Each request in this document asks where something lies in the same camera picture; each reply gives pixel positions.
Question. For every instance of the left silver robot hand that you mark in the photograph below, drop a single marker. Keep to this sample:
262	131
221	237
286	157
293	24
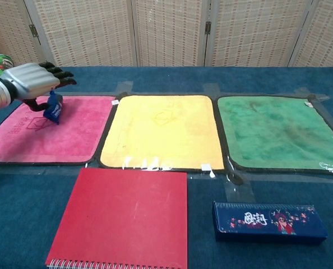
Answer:
32	79

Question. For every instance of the small blue wipes packet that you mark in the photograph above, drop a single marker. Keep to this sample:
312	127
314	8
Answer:
53	113

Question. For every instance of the pink cloth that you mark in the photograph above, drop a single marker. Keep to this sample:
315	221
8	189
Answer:
60	140

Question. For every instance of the yellow cloth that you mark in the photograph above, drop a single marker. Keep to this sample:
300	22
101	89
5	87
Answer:
161	140

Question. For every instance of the green cloth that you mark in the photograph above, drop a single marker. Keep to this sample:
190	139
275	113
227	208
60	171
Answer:
275	134

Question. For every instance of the woven folding screen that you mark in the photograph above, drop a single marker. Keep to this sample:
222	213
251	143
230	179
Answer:
166	28

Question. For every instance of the red spiral notebook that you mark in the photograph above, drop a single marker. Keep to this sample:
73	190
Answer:
121	218

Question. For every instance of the blue table cover cloth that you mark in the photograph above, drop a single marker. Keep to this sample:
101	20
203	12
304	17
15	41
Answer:
267	78

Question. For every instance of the dark blue printed pencil box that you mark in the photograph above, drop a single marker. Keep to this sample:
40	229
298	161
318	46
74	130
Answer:
267	227

